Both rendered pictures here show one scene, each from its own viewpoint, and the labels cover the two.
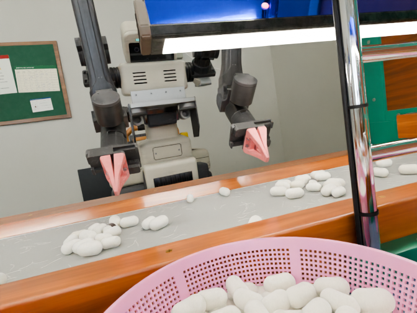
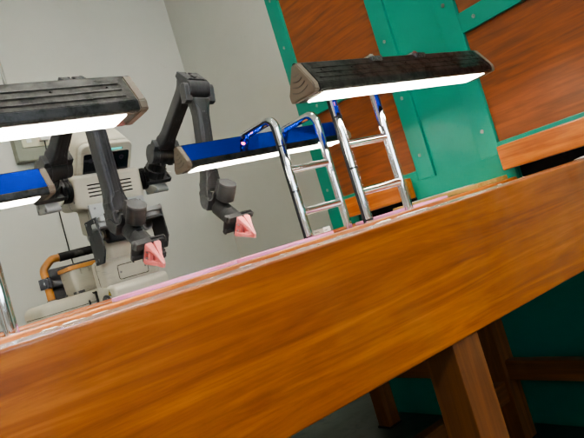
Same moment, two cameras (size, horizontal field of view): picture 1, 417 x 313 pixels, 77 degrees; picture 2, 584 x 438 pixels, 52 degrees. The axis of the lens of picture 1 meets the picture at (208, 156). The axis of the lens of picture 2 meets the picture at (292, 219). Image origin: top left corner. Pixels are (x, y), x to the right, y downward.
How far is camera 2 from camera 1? 128 cm
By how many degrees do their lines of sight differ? 25
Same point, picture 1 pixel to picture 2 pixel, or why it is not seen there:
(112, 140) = (144, 235)
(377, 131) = (335, 217)
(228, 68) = (209, 175)
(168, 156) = (134, 273)
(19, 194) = not seen: outside the picture
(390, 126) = not seen: hidden behind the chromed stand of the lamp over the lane
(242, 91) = (228, 191)
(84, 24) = (103, 153)
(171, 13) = (198, 153)
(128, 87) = (83, 201)
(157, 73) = not seen: hidden behind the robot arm
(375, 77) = (323, 171)
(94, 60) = (112, 178)
